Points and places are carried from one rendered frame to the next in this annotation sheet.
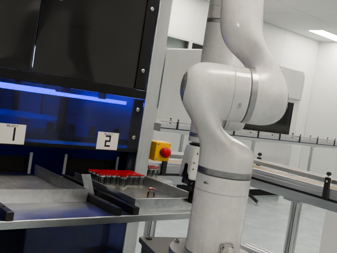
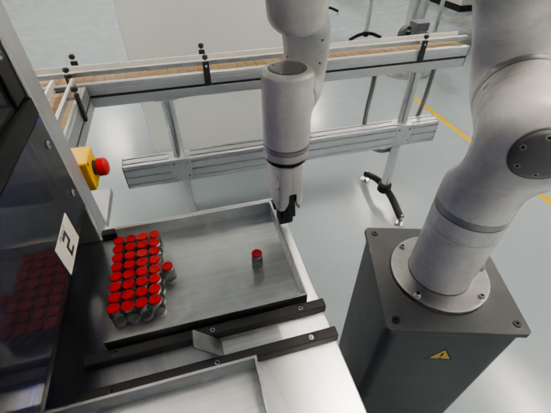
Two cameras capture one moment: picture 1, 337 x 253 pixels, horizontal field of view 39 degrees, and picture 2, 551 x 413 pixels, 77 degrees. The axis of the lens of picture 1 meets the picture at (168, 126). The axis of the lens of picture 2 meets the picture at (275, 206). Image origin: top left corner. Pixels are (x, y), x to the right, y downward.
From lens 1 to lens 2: 1.25 m
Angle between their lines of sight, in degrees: 70
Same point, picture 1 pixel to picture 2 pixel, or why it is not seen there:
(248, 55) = (539, 31)
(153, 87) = (29, 78)
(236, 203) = not seen: hidden behind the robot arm
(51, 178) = (115, 401)
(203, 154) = (502, 215)
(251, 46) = not seen: outside the picture
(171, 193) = (207, 220)
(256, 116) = not seen: hidden behind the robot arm
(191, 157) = (299, 184)
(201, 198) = (485, 252)
